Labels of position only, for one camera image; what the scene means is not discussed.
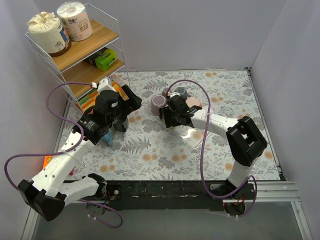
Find mauve pink mug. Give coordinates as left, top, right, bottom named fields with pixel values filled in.
left=151, top=94, right=167, bottom=117

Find peach pink mug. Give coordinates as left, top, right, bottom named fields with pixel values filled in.
left=185, top=96, right=202, bottom=108

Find blue butterfly mug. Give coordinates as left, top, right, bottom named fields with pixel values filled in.
left=101, top=128, right=115, bottom=147

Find dark grey mug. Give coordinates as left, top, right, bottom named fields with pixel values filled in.
left=113, top=117, right=129, bottom=133

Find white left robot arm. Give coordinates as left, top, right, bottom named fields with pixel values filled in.
left=17, top=85, right=142, bottom=222

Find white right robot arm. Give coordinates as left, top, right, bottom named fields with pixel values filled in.
left=162, top=95, right=268, bottom=200

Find slate blue mug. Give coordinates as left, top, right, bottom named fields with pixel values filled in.
left=161, top=87, right=172, bottom=97

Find teal grey mug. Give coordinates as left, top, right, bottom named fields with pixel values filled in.
left=174, top=86, right=188, bottom=101

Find clear acrylic tray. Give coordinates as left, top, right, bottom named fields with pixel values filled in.
left=178, top=104, right=215, bottom=150

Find colourful sponge packs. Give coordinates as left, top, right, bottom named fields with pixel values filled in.
left=77, top=74, right=128, bottom=112

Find floral table mat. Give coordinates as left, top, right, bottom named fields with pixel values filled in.
left=68, top=70, right=266, bottom=181

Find green tissue box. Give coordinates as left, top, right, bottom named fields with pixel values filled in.
left=84, top=47, right=118, bottom=72

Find orange pink candy box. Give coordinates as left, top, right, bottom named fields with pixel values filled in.
left=41, top=155, right=76, bottom=176

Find white toilet paper pack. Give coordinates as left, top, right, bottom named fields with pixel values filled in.
left=56, top=0, right=93, bottom=42

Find cream toilet paper roll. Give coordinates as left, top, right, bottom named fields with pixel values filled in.
left=27, top=11, right=72, bottom=57

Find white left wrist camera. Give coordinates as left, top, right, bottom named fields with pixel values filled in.
left=96, top=77, right=116, bottom=95

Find white wire wooden shelf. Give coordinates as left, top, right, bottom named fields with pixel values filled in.
left=26, top=3, right=126, bottom=106

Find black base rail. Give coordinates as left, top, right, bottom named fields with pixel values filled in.
left=82, top=178, right=257, bottom=212

